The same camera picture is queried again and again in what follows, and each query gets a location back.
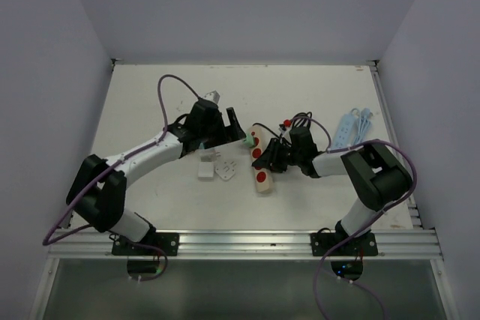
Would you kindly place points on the white folding-prong adapter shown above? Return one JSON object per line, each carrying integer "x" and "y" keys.
{"x": 225, "y": 169}

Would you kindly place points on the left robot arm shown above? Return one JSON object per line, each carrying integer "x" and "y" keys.
{"x": 99, "y": 189}

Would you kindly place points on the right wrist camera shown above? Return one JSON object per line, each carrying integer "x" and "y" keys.
{"x": 285, "y": 128}

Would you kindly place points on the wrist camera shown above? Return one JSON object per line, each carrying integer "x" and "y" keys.
{"x": 285, "y": 128}
{"x": 212, "y": 96}

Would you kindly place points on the beige red power strip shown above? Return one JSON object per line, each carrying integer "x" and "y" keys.
{"x": 262, "y": 177}

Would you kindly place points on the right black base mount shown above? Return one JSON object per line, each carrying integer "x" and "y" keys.
{"x": 334, "y": 244}

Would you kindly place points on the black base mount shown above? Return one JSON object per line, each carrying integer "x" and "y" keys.
{"x": 151, "y": 245}
{"x": 334, "y": 244}

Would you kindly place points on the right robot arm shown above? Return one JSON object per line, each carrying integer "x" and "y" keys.
{"x": 375, "y": 173}

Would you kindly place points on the white USB charger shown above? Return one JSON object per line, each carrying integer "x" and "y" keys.
{"x": 206, "y": 171}

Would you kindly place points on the aluminium mounting rail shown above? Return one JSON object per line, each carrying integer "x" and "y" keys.
{"x": 414, "y": 244}

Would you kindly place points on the light blue power strip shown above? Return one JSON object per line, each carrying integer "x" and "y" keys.
{"x": 352, "y": 129}

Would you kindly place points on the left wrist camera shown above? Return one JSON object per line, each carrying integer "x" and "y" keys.
{"x": 212, "y": 96}

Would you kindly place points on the green plug adapter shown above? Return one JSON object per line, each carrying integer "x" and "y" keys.
{"x": 249, "y": 141}

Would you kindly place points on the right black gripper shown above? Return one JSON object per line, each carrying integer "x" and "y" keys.
{"x": 271, "y": 160}

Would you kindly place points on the pink brown plug adapter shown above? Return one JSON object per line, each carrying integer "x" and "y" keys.
{"x": 208, "y": 155}

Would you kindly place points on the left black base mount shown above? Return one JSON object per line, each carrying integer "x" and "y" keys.
{"x": 151, "y": 245}

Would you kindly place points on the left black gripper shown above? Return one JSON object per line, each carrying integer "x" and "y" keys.
{"x": 228, "y": 133}

